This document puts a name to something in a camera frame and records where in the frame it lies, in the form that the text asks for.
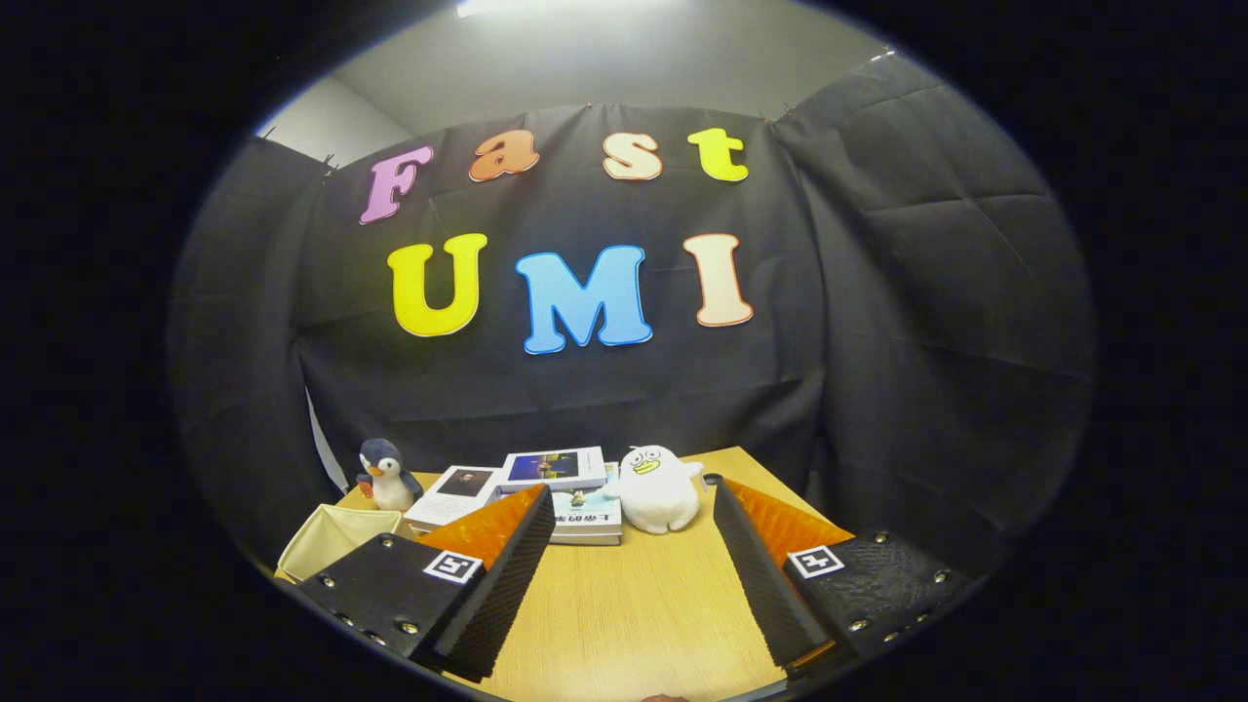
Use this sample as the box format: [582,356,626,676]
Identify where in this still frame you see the white duck plush toy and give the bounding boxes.
[604,445,705,535]

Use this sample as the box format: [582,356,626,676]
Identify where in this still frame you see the white book with portrait cover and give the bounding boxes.
[404,465,503,535]

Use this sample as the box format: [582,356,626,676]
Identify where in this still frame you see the book with blue photo cover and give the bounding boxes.
[498,447,607,493]

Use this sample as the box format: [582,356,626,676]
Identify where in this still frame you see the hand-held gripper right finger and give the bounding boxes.
[712,478,976,683]

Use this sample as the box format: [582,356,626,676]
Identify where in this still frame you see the penguin plush toy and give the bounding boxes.
[355,438,424,513]

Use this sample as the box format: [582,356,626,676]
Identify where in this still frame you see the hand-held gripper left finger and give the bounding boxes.
[292,483,557,683]

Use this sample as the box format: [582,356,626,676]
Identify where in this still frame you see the ceiling light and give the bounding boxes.
[453,0,683,20]

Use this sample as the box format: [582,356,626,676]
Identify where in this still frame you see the beige fabric storage box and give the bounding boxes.
[276,503,406,584]

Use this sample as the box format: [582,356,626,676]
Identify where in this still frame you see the thick book with teal cover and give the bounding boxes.
[548,487,625,546]

